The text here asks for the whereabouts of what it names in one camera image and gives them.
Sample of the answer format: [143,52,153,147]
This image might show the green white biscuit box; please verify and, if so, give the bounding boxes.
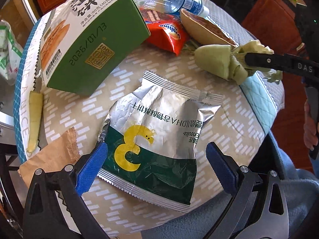
[40,0,150,96]

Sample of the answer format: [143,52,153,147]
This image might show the red ovaltine wafer wrapper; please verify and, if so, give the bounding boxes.
[140,9,190,56]

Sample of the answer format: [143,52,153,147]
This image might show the silver green snack packet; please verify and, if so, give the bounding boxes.
[98,70,223,213]

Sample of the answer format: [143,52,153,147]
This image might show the person's right hand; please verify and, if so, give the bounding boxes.
[303,101,318,151]

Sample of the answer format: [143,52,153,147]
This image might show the white green plastic bag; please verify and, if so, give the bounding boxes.
[0,20,23,85]

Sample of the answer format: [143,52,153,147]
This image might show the brown paper bag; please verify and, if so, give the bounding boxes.
[18,127,80,188]

